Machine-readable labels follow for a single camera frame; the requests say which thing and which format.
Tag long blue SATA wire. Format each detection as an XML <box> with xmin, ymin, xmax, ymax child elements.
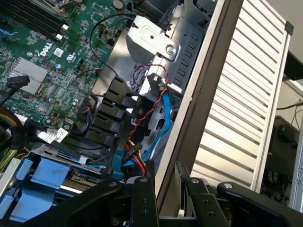
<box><xmin>141</xmin><ymin>92</ymin><xmax>173</xmax><ymax>162</ymax></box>

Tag white label tags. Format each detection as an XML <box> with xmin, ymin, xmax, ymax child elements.
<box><xmin>37</xmin><ymin>127</ymin><xmax>69</xmax><ymax>144</ymax></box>

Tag red black twisted wire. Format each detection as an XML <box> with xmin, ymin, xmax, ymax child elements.
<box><xmin>129</xmin><ymin>62</ymin><xmax>170</xmax><ymax>140</ymax></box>

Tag black SATA plug with cable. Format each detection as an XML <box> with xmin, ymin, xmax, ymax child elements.
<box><xmin>0</xmin><ymin>75</ymin><xmax>31</xmax><ymax>105</ymax></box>

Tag silver finned chipset heatsink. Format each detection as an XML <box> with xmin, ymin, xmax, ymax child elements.
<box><xmin>10</xmin><ymin>56</ymin><xmax>48</xmax><ymax>95</ymax></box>

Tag thin black looped wire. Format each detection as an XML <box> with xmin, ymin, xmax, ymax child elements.
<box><xmin>89</xmin><ymin>13</ymin><xmax>137</xmax><ymax>79</ymax></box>

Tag red yellow black power wires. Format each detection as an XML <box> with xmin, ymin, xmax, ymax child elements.
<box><xmin>125</xmin><ymin>139</ymin><xmax>145</xmax><ymax>177</ymax></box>

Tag black flat strap cable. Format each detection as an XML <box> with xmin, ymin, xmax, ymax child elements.
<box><xmin>105</xmin><ymin>137</ymin><xmax>120</xmax><ymax>180</ymax></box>

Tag silver metal drive bracket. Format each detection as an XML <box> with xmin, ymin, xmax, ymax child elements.
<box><xmin>125</xmin><ymin>15</ymin><xmax>182</xmax><ymax>62</ymax></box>

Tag short blue SATA wire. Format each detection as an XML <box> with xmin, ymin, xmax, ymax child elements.
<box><xmin>101</xmin><ymin>148</ymin><xmax>143</xmax><ymax>180</ymax></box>

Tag blue plastic disk bay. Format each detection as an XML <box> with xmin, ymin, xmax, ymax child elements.
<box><xmin>0</xmin><ymin>156</ymin><xmax>105</xmax><ymax>223</ymax></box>

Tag black ribbed plastic bracket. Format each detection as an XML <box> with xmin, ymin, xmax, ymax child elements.
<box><xmin>85</xmin><ymin>76</ymin><xmax>138</xmax><ymax>145</ymax></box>

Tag black computer tower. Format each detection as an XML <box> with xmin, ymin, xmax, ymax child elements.
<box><xmin>267</xmin><ymin>115</ymin><xmax>300</xmax><ymax>176</ymax></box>

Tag aluminium slat table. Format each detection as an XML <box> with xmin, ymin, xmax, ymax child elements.
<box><xmin>190</xmin><ymin>0</ymin><xmax>294</xmax><ymax>192</ymax></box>

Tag yellow green braided cable bundle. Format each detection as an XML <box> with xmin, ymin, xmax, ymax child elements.
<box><xmin>0</xmin><ymin>106</ymin><xmax>29</xmax><ymax>173</ymax></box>

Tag thin black wire red plug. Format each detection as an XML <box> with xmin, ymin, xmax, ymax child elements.
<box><xmin>76</xmin><ymin>68</ymin><xmax>102</xmax><ymax>79</ymax></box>

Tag black RAM slot white latch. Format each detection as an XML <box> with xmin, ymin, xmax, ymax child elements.
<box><xmin>7</xmin><ymin>0</ymin><xmax>70</xmax><ymax>32</ymax></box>
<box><xmin>0</xmin><ymin>4</ymin><xmax>64</xmax><ymax>41</ymax></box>

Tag green Dell motherboard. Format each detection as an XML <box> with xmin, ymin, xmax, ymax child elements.
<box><xmin>0</xmin><ymin>0</ymin><xmax>133</xmax><ymax>133</ymax></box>

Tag silver metal PC case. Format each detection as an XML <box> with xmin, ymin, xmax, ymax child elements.
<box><xmin>0</xmin><ymin>0</ymin><xmax>244</xmax><ymax>218</ymax></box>

